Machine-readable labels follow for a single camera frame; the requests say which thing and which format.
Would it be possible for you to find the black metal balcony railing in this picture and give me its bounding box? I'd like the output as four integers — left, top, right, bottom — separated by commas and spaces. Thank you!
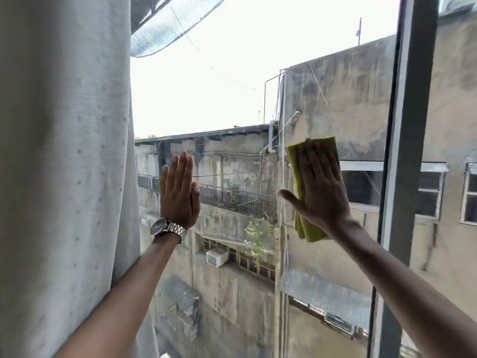
137, 174, 278, 224

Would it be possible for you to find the silver metal wristwatch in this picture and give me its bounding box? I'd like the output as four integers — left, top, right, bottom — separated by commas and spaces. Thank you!
149, 218, 188, 245

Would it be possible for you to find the white dotted curtain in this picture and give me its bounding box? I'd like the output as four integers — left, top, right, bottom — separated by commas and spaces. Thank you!
0, 0, 161, 358

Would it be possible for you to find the white framed building window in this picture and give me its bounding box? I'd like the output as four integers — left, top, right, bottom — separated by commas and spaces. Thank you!
340, 160, 449, 223

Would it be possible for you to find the person's right hand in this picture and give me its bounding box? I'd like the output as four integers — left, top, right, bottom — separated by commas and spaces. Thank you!
278, 138, 353, 236

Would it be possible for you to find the person's left forearm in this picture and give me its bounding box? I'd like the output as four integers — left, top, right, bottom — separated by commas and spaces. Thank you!
54, 233, 182, 358

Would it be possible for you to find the person's right forearm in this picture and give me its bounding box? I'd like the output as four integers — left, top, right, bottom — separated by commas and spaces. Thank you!
327, 219, 477, 358

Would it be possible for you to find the corrugated metal awning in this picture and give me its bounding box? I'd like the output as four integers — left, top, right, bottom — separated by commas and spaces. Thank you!
279, 269, 373, 331

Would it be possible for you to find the green cleaning cloth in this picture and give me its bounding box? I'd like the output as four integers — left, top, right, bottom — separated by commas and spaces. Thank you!
285, 136, 346, 243

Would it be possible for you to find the grey window frame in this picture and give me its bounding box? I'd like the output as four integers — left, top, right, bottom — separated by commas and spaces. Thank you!
367, 0, 441, 358

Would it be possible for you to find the small green tree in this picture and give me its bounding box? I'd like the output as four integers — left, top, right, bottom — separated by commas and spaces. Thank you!
244, 215, 277, 262

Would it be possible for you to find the white air conditioner unit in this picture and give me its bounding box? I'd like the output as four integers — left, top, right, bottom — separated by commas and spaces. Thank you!
206, 247, 230, 268

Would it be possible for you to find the narrow white framed window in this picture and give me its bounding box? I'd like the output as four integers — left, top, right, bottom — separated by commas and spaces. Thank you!
459, 162, 477, 225

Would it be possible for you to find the person's left hand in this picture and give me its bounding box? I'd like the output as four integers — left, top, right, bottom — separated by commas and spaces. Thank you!
160, 151, 201, 230

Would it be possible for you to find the low weathered concrete building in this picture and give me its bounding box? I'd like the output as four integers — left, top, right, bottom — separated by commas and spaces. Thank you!
134, 124, 280, 358

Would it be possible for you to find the row of wooden windows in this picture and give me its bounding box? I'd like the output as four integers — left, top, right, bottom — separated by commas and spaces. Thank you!
202, 236, 277, 283

